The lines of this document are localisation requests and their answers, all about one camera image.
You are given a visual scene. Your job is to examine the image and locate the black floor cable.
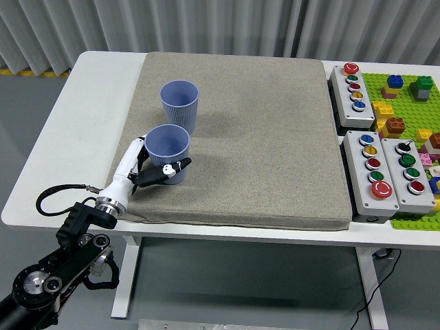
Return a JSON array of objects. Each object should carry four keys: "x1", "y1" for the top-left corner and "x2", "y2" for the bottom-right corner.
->
[{"x1": 350, "y1": 247, "x2": 403, "y2": 330}]

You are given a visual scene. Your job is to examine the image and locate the green toy brick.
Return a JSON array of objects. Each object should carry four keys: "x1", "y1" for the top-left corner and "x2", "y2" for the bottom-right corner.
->
[{"x1": 408, "y1": 76, "x2": 435, "y2": 93}]

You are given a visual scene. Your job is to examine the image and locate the blue toy brick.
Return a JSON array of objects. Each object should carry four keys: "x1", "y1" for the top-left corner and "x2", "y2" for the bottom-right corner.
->
[{"x1": 386, "y1": 74, "x2": 406, "y2": 90}]

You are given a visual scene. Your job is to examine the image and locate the grey box with black knob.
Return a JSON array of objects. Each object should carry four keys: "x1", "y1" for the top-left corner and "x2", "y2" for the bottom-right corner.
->
[{"x1": 380, "y1": 137, "x2": 437, "y2": 213}]

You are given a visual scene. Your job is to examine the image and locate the white table leg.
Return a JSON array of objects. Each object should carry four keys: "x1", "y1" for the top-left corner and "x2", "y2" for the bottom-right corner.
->
[
  {"x1": 355, "y1": 247, "x2": 390, "y2": 330},
  {"x1": 110, "y1": 236, "x2": 142, "y2": 319}
]

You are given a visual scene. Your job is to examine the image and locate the blue ribbed cup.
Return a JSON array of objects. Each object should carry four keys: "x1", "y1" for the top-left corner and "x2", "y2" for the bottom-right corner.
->
[
  {"x1": 144, "y1": 124, "x2": 191, "y2": 186},
  {"x1": 159, "y1": 80, "x2": 200, "y2": 137}
]

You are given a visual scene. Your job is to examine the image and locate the brown toy brick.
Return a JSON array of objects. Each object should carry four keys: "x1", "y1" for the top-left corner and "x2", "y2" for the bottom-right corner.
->
[{"x1": 384, "y1": 117, "x2": 406, "y2": 131}]

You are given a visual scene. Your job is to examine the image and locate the grey-brown mat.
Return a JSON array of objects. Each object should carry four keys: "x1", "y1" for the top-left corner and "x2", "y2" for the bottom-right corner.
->
[{"x1": 100, "y1": 51, "x2": 353, "y2": 232}]

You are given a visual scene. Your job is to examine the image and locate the large yellow toy brick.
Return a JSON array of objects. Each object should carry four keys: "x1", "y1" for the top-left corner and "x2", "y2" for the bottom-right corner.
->
[{"x1": 373, "y1": 100, "x2": 395, "y2": 121}]

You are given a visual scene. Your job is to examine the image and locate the black base box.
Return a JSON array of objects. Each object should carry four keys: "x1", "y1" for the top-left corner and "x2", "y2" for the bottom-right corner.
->
[{"x1": 352, "y1": 212, "x2": 391, "y2": 225}]

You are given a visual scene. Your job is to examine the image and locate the yellow black floor tape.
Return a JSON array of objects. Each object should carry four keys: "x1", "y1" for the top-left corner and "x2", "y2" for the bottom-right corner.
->
[{"x1": 0, "y1": 67, "x2": 72, "y2": 78}]

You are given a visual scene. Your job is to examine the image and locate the grey box with mushroom button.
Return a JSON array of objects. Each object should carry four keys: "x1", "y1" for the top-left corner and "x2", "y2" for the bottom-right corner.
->
[{"x1": 342, "y1": 130, "x2": 402, "y2": 217}]

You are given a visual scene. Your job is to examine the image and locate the grey five-button control box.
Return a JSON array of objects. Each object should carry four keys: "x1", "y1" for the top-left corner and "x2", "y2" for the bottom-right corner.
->
[{"x1": 329, "y1": 62, "x2": 376, "y2": 130}]

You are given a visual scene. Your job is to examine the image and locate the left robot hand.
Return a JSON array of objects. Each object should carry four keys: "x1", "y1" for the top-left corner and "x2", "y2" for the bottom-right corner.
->
[{"x1": 97, "y1": 135, "x2": 193, "y2": 206}]

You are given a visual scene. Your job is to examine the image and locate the green studded baseplate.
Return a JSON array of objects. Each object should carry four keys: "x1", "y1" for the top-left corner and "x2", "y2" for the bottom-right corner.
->
[{"x1": 362, "y1": 71, "x2": 440, "y2": 232}]

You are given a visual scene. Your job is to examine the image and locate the grey pleated curtain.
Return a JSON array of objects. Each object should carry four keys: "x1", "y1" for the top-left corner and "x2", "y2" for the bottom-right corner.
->
[{"x1": 0, "y1": 0, "x2": 440, "y2": 77}]

